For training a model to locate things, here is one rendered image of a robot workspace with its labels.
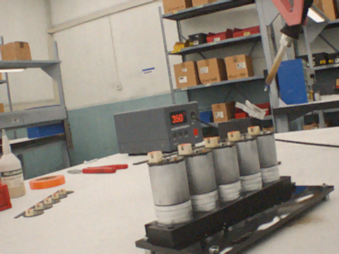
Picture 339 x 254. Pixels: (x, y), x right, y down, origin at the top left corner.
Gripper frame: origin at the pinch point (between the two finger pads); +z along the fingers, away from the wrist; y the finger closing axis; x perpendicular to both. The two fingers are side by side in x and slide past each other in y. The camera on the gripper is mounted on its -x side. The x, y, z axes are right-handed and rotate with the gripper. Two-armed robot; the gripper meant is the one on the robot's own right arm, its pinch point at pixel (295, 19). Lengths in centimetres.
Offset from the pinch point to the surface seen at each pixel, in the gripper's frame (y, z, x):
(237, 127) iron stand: 1.9, 11.7, -9.1
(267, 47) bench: -167, -15, -66
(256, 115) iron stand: 1.5, 10.5, -6.5
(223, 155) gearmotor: 22.2, 11.9, -0.7
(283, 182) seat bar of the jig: 15.7, 15.6, 1.1
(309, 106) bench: -166, 19, -49
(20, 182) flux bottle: 13.8, 14.8, -38.2
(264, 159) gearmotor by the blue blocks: 16.8, 13.3, 0.1
